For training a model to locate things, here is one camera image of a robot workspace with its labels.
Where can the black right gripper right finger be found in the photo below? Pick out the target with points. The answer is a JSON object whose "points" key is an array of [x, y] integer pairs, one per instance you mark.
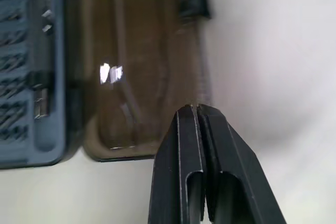
{"points": [[236, 171]]}

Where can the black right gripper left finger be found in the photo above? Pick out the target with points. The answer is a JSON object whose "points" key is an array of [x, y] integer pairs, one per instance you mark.
{"points": [[170, 171]]}

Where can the silver bit extension adapter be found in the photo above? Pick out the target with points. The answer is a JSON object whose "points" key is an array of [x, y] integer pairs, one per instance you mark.
{"points": [[42, 102]]}

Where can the small silver screwdriver bit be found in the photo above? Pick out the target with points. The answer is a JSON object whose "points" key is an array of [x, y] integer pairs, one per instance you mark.
{"points": [[47, 27], [47, 13]]}

